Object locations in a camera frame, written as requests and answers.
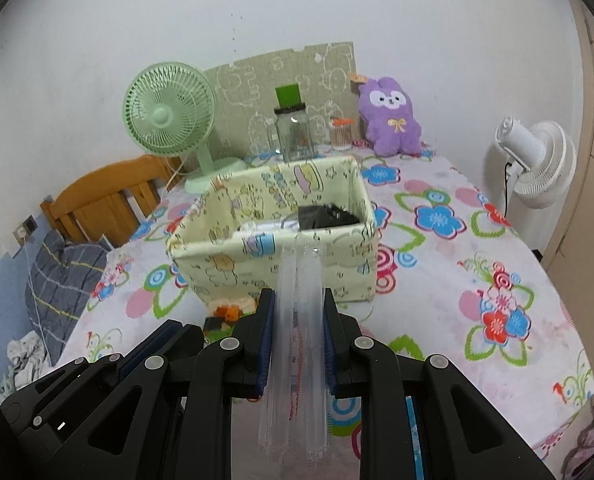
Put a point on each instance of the wall power outlet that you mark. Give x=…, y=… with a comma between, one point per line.
x=23, y=232

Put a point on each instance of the green desk fan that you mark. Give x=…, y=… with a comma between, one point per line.
x=169, y=110

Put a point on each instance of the crumpled white clothes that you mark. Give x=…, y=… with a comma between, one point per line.
x=28, y=361

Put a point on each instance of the yellow cartoon fabric storage box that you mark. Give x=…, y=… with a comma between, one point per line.
x=231, y=242

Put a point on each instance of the green plastic cup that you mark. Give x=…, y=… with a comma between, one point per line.
x=288, y=96

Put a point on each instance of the colourful snack packet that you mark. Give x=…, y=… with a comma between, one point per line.
x=223, y=315

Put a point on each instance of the purple plush bunny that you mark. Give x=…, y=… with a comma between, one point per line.
x=387, y=111

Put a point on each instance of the clear plastic bag roll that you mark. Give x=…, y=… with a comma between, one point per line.
x=293, y=424

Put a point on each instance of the cotton swab container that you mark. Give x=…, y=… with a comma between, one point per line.
x=340, y=133

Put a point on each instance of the grey black soft item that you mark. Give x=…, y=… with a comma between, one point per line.
x=326, y=216

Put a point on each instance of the white standing fan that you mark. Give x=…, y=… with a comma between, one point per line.
x=540, y=162

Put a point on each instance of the floral tablecloth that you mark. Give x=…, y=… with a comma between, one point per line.
x=452, y=278

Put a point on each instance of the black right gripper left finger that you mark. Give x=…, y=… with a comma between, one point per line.
x=235, y=367

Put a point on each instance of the glass mason jar mug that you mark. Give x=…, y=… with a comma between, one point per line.
x=291, y=132

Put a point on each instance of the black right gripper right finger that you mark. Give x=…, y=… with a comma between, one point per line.
x=419, y=419

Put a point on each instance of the grey plaid pillow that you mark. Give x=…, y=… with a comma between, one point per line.
x=62, y=277

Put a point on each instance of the wooden chair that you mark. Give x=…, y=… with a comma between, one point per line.
x=104, y=203

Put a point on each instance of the cartoon printed cardboard panel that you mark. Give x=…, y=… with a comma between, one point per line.
x=246, y=97

